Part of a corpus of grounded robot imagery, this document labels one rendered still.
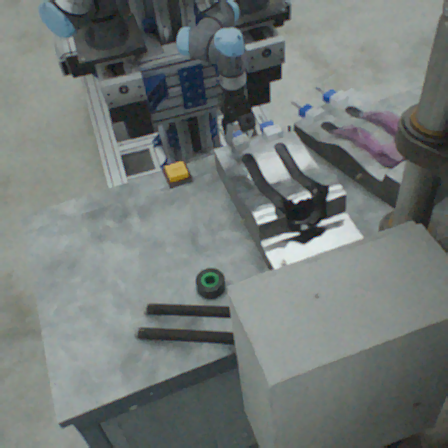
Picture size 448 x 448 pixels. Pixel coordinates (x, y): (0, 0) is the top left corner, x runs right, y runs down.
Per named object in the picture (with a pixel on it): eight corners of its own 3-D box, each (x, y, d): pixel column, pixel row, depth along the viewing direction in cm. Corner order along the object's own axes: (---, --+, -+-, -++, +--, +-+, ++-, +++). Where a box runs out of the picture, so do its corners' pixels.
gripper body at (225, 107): (241, 102, 182) (238, 69, 173) (252, 119, 177) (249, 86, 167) (218, 110, 181) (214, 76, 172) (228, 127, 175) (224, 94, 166)
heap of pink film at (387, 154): (326, 135, 189) (327, 116, 183) (367, 109, 195) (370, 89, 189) (389, 178, 174) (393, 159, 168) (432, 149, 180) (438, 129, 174)
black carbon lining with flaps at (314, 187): (238, 160, 183) (236, 137, 176) (286, 145, 186) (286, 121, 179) (284, 241, 162) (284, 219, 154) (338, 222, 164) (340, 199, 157)
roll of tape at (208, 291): (202, 303, 159) (201, 296, 156) (192, 281, 164) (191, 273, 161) (230, 292, 161) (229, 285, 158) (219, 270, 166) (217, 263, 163)
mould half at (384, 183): (293, 136, 198) (293, 110, 190) (350, 100, 207) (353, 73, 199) (412, 221, 171) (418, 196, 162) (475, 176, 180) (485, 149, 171)
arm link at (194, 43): (196, 38, 174) (229, 46, 170) (176, 60, 168) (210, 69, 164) (192, 12, 168) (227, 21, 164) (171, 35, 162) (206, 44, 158)
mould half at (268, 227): (216, 169, 191) (211, 138, 181) (289, 145, 196) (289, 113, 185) (278, 288, 160) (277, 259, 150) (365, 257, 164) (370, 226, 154)
